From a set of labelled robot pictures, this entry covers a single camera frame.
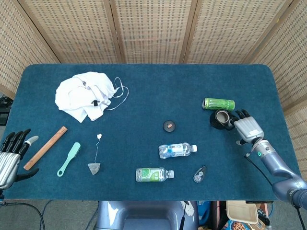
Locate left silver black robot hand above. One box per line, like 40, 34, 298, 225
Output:
0, 128, 40, 190

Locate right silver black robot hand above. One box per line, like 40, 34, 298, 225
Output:
227, 109, 265, 146

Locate black teapot with handle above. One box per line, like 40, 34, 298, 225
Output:
209, 109, 240, 131

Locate grey tea bag with string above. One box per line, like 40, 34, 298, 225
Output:
87, 133, 103, 176

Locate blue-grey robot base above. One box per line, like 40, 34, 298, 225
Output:
95, 200, 200, 230

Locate black round lid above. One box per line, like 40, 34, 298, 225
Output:
162, 120, 177, 133

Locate blue plastic bag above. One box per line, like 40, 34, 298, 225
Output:
197, 200, 212, 226

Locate green drink can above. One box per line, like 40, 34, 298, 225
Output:
202, 97, 236, 112

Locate wooden ruler stick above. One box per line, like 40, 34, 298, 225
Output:
23, 126, 68, 171

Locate black equipment box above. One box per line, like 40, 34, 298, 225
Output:
0, 95, 12, 126

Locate mint green brush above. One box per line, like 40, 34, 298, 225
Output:
57, 142, 82, 178

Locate clear correction tape dispenser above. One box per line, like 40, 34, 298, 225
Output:
193, 165, 208, 184

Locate clear bottle blue label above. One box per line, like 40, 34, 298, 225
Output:
158, 142, 198, 160

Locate beige takeout container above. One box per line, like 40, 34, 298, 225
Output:
225, 200, 259, 225

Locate blue cookie box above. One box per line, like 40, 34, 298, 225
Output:
224, 219, 259, 230

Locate clear bottle green label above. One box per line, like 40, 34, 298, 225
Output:
135, 167, 175, 183

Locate woven wooden folding screen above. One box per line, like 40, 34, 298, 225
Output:
0, 0, 307, 199

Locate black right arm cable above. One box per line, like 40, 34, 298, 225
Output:
244, 153, 302, 230

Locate white cloth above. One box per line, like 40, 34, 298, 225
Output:
54, 71, 130, 124

